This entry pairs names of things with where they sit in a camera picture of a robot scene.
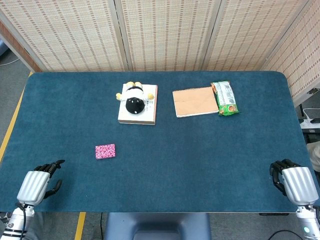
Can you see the green snack packet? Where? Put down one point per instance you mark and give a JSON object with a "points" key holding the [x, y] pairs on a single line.
{"points": [[226, 98]]}

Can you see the white book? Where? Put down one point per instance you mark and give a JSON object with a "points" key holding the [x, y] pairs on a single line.
{"points": [[125, 117]]}

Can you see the blue table mat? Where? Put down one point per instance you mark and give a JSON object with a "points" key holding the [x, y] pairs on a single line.
{"points": [[187, 162]]}

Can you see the black white plush toy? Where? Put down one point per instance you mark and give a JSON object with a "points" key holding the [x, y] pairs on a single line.
{"points": [[135, 102]]}

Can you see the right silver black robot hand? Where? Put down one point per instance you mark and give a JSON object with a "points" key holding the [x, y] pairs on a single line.
{"points": [[298, 182]]}

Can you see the black box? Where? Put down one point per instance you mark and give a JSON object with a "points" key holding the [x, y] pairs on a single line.
{"points": [[312, 136]]}

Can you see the brown wooden board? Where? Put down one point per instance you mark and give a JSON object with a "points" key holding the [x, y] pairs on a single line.
{"points": [[17, 47]]}

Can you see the white power strip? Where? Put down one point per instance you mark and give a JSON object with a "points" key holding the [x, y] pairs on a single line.
{"points": [[310, 123]]}

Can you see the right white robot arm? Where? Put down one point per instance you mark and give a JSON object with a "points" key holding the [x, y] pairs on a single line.
{"points": [[308, 222]]}

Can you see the woven folding screen panel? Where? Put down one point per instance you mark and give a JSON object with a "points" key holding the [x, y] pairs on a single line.
{"points": [[75, 35], [167, 35], [302, 65], [250, 35]]}

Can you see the brown spiral notebook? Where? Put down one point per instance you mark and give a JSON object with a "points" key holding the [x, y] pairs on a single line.
{"points": [[195, 102]]}

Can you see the black table control panel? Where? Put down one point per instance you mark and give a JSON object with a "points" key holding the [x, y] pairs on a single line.
{"points": [[273, 214]]}

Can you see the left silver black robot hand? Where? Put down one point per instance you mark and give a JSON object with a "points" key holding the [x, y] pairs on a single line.
{"points": [[33, 185]]}

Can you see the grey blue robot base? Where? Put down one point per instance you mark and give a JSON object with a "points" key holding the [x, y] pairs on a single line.
{"points": [[157, 225]]}

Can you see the beige bag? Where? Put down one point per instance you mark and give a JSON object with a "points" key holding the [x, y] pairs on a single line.
{"points": [[314, 157]]}

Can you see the pink patterned block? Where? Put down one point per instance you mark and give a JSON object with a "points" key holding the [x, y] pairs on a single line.
{"points": [[105, 151]]}

